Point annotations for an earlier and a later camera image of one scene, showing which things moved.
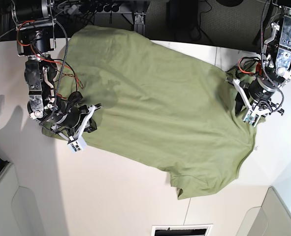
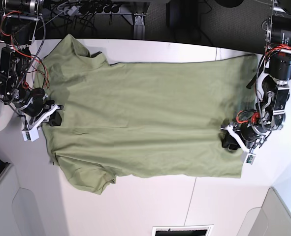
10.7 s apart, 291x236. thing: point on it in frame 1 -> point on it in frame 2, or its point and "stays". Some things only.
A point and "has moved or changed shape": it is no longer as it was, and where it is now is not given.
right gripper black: [261, 91] -> [249, 133]
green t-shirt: [158, 104] has moved or changed shape
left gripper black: [74, 119] -> [38, 107]
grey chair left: [12, 210] stays
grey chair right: [273, 218] stays
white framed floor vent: [182, 230] stays
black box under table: [181, 14] stays
